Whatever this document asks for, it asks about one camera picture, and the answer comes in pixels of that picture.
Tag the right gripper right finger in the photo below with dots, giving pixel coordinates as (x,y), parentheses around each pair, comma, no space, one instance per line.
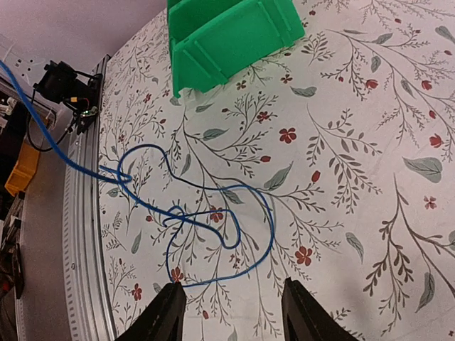
(304,319)

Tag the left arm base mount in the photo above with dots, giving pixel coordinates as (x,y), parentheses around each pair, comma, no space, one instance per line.
(78,91)

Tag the yellow plastic bin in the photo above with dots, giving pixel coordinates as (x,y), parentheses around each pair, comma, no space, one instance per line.
(23,171)

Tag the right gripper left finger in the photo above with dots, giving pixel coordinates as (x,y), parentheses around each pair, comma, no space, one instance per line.
(162,319)

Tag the aluminium front rail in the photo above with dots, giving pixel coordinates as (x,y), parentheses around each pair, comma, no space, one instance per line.
(86,291)

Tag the green plastic divided bin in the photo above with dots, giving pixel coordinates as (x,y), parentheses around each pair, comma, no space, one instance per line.
(211,41)

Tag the floral patterned table mat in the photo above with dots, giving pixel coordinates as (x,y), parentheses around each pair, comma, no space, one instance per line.
(330,162)

